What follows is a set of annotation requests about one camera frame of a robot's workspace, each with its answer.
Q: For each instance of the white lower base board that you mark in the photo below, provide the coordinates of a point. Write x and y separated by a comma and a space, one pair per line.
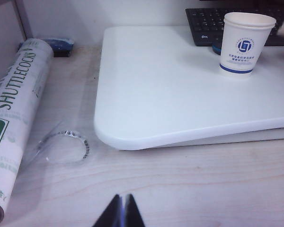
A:
251, 139

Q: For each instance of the black and blue mouse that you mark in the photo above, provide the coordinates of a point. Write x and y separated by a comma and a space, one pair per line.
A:
216, 49

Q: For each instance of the black and blue small box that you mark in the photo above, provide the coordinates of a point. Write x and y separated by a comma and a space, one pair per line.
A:
60, 47

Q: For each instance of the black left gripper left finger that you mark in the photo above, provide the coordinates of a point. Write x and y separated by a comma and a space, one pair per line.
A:
113, 215

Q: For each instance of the clear plastic wrapper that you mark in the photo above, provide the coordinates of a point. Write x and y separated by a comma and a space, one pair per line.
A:
84, 146

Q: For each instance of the white shuttlecock tube green print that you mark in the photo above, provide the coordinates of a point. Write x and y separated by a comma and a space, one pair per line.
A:
16, 106

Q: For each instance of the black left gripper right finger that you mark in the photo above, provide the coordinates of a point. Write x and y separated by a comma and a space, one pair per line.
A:
132, 215

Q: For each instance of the white raised platform board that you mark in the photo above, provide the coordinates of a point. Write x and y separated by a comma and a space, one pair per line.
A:
168, 94

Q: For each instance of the black computer keyboard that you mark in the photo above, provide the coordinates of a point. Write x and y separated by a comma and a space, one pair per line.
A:
203, 26

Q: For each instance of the white paper cup blue logo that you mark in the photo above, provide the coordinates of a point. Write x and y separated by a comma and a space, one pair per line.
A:
241, 54

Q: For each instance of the grey cubicle partition frame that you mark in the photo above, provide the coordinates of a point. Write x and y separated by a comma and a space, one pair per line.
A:
21, 21

